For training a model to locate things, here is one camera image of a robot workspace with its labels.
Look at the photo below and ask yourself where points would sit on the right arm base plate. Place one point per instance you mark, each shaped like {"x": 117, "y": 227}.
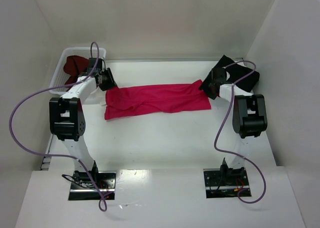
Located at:
{"x": 227, "y": 184}

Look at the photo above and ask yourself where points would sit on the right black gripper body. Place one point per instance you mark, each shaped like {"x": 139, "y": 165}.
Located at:
{"x": 208, "y": 85}

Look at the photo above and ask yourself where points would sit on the white plastic basket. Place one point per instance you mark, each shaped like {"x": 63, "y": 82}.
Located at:
{"x": 60, "y": 77}

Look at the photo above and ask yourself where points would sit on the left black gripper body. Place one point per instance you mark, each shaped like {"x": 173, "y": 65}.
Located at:
{"x": 109, "y": 79}

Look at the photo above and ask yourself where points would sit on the pink t shirt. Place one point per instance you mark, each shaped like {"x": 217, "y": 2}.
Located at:
{"x": 166, "y": 98}

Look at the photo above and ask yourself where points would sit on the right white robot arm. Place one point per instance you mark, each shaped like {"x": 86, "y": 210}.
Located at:
{"x": 249, "y": 118}

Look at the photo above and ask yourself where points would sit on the dark red t shirt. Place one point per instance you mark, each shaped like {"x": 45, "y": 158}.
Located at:
{"x": 74, "y": 66}

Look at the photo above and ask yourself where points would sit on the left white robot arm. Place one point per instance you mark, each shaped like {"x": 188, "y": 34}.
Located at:
{"x": 67, "y": 120}

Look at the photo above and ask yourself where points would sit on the black folded t shirt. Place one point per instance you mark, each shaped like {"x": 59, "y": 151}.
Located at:
{"x": 238, "y": 71}

